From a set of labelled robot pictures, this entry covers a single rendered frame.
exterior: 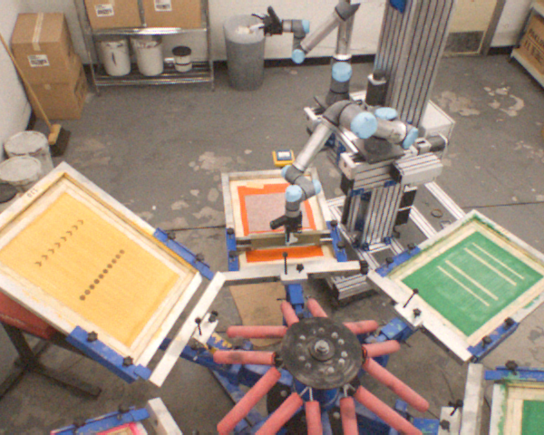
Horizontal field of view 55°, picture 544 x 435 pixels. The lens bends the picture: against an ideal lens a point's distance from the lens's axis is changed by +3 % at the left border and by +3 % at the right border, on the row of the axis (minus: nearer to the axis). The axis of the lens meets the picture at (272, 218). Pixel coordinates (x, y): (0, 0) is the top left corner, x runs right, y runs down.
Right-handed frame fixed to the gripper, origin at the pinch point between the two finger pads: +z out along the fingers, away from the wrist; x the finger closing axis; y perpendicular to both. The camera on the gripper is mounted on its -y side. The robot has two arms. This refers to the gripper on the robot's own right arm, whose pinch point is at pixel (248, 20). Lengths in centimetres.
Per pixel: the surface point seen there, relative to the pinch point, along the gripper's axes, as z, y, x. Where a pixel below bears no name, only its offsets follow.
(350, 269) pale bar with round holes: -62, 46, -138
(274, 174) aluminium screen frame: -20, 61, -63
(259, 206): -13, 61, -89
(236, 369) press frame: -12, 37, -196
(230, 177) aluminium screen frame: 6, 60, -68
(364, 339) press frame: -66, 40, -177
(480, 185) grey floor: -198, 175, 43
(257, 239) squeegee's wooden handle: -15, 41, -127
